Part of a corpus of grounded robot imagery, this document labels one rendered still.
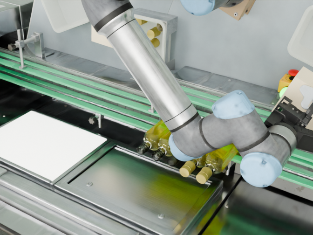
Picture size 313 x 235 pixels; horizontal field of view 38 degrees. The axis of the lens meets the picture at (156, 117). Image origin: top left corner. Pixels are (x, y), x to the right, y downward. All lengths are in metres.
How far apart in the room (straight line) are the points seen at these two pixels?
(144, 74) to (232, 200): 0.74
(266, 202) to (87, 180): 0.61
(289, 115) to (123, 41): 0.42
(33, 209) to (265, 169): 0.85
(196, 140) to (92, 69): 1.01
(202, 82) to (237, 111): 0.71
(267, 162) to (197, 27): 0.86
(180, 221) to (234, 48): 0.63
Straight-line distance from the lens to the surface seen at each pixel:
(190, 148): 0.99
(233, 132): 0.92
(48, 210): 1.51
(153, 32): 1.69
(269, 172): 0.91
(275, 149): 0.94
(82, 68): 1.92
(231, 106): 0.90
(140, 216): 1.43
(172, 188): 1.54
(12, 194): 1.60
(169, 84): 0.97
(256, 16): 1.57
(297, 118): 1.08
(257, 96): 1.56
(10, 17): 2.18
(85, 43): 1.99
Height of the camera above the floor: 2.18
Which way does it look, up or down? 49 degrees down
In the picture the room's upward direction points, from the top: 129 degrees counter-clockwise
